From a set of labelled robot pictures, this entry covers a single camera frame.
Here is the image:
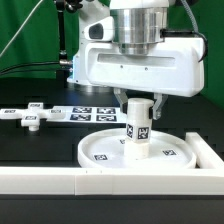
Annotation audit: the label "black cables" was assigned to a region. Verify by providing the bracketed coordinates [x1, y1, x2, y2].
[0, 61, 73, 76]

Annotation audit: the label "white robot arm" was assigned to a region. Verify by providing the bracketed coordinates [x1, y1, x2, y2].
[68, 0, 207, 119]

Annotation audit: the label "black camera stand pole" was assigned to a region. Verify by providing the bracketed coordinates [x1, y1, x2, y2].
[53, 0, 83, 79]

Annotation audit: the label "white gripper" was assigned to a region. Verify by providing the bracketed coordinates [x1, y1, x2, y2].
[79, 29, 206, 121]

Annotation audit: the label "white cross-shaped table base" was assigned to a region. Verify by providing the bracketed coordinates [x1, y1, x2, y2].
[0, 102, 66, 132]

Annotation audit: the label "white marker sheet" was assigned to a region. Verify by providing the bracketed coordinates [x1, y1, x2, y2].
[53, 106, 127, 124]

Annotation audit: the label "white L-shaped fence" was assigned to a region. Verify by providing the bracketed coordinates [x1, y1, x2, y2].
[0, 132, 224, 196]

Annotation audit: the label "white round table top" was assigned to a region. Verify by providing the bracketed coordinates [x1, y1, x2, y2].
[78, 128, 196, 171]

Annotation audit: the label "grey diagonal cable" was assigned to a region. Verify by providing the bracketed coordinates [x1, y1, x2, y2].
[0, 0, 44, 58]

